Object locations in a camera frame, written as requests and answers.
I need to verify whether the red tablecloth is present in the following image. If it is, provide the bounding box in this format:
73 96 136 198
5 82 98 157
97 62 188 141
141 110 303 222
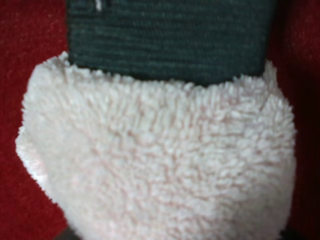
0 0 320 240

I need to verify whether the pink towel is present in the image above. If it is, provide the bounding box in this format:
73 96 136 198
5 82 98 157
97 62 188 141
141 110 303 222
15 0 296 240

